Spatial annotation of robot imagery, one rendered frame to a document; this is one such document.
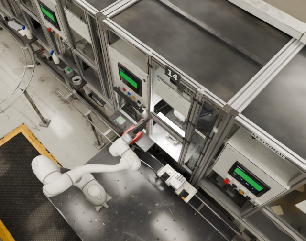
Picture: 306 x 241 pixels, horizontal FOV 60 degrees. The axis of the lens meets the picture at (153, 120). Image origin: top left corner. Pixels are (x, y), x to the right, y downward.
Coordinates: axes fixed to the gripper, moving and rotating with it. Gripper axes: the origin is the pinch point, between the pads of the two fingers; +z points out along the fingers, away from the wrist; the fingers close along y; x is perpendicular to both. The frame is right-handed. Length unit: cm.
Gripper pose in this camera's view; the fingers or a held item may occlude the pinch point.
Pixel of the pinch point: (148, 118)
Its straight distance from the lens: 212.4
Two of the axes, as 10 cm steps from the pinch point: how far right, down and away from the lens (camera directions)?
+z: 7.3, -6.8, -0.7
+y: -3.5, -2.9, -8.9
